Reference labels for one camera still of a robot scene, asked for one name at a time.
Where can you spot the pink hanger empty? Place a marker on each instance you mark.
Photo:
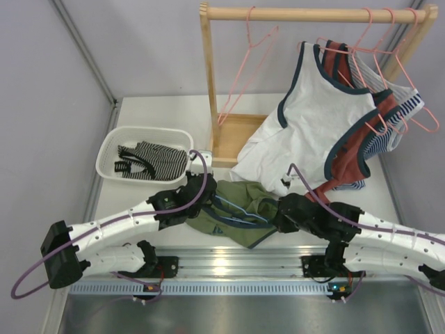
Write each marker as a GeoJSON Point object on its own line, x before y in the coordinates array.
{"type": "Point", "coordinates": [239, 87]}

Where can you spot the green tank top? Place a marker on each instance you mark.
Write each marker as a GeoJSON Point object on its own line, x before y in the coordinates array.
{"type": "Point", "coordinates": [249, 195]}

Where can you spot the black white striped garment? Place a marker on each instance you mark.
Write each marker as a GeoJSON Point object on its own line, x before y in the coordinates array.
{"type": "Point", "coordinates": [150, 162]}

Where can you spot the blue white striped tank top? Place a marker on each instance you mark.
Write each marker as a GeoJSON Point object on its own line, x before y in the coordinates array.
{"type": "Point", "coordinates": [408, 100]}

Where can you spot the red tank top navy trim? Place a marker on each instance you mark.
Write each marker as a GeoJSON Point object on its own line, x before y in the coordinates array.
{"type": "Point", "coordinates": [349, 168]}

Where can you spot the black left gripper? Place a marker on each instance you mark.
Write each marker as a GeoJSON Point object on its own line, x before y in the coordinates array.
{"type": "Point", "coordinates": [207, 190]}

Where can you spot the white tank top navy trim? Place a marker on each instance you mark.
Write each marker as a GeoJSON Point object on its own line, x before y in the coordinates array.
{"type": "Point", "coordinates": [307, 128]}

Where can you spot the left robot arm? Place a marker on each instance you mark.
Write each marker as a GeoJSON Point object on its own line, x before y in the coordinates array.
{"type": "Point", "coordinates": [117, 243]}

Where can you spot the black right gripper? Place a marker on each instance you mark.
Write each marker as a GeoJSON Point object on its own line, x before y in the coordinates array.
{"type": "Point", "coordinates": [281, 223]}

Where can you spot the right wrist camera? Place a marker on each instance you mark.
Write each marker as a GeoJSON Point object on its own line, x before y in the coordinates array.
{"type": "Point", "coordinates": [291, 179]}

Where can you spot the white plastic basket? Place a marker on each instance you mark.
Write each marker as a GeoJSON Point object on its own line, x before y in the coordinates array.
{"type": "Point", "coordinates": [129, 136]}

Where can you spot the blue hanger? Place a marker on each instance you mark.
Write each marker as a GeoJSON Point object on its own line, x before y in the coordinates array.
{"type": "Point", "coordinates": [237, 213]}

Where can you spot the white slotted cable duct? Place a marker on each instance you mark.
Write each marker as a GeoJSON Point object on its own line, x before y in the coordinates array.
{"type": "Point", "coordinates": [208, 288]}

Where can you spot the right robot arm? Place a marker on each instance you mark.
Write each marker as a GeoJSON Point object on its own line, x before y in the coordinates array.
{"type": "Point", "coordinates": [359, 242]}

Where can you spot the aluminium rail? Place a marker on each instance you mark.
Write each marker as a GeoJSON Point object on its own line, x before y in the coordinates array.
{"type": "Point", "coordinates": [230, 263]}

